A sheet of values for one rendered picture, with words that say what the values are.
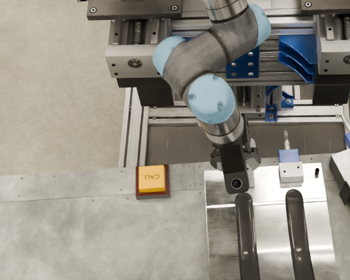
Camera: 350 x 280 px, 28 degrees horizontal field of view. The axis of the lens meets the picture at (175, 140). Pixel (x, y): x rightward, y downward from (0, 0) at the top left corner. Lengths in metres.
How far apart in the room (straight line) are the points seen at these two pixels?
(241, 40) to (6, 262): 0.76
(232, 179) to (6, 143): 1.56
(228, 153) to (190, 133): 1.07
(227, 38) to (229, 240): 0.45
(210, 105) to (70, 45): 1.84
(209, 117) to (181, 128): 1.23
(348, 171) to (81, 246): 0.63
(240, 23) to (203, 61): 0.10
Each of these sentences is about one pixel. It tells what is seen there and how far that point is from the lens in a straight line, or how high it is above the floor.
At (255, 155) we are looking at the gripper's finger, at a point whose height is 1.04.
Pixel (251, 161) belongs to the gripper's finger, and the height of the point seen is 1.01.
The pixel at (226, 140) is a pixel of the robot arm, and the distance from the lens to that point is 1.29.
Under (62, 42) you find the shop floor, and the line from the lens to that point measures 2.99.
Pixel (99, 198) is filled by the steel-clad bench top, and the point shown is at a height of 0.80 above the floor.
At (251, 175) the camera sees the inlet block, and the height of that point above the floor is 0.95.
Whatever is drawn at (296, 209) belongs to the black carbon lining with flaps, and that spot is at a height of 0.88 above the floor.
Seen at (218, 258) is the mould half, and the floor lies 0.89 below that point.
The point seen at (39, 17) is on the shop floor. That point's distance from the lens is 3.11.
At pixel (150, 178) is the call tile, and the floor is 0.84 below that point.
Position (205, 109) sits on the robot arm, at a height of 1.28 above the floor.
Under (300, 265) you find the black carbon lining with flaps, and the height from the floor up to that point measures 0.89.
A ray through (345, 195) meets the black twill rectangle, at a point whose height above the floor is 0.83.
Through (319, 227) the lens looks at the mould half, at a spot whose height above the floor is 0.88.
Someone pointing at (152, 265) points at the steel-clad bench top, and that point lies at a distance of 1.58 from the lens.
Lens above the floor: 2.27
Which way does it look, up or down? 60 degrees down
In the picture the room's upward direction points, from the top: 11 degrees counter-clockwise
